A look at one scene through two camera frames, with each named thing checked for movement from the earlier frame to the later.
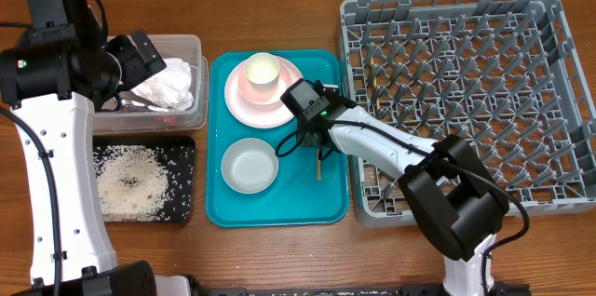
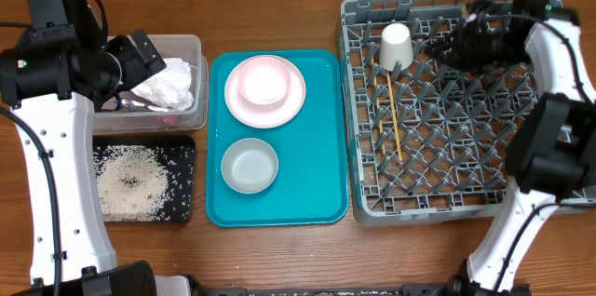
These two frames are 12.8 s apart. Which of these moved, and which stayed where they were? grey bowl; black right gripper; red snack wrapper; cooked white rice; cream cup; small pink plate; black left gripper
Moved: cream cup; black right gripper
Stayed: black left gripper; cooked white rice; small pink plate; red snack wrapper; grey bowl
